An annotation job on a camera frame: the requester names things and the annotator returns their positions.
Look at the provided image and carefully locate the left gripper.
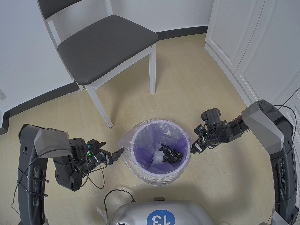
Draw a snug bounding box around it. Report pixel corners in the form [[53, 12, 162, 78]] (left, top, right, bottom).
[[95, 141, 125, 168]]

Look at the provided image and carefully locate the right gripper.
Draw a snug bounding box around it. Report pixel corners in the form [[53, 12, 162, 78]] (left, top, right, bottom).
[[191, 137, 210, 154]]

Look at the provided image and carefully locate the purple plastic bag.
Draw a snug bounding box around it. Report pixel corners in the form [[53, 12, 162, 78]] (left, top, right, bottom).
[[118, 118, 192, 187]]

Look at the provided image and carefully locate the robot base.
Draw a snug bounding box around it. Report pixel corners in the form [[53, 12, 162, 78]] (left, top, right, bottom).
[[114, 197, 213, 225]]

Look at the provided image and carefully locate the white trash bin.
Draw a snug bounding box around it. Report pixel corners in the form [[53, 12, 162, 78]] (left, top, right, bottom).
[[130, 122, 192, 185]]

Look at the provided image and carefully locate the crumpled black plastic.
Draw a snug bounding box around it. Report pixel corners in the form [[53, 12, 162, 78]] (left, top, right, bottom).
[[160, 144, 183, 164]]

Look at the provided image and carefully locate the crumpled white paper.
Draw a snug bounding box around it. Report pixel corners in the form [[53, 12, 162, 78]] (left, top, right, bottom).
[[151, 143, 166, 168]]

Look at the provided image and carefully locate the white chair with grey seat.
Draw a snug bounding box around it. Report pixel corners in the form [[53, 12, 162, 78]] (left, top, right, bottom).
[[33, 0, 158, 129]]

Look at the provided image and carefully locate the white wardrobe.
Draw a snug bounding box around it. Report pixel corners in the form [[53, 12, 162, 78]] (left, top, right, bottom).
[[205, 0, 300, 196]]

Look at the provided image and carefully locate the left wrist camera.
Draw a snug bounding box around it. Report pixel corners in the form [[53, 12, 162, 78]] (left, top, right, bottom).
[[87, 139, 101, 152]]

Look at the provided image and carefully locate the black cable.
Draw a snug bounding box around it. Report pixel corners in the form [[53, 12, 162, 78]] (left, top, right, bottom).
[[80, 160, 105, 189], [273, 104, 296, 149], [103, 189, 137, 211]]

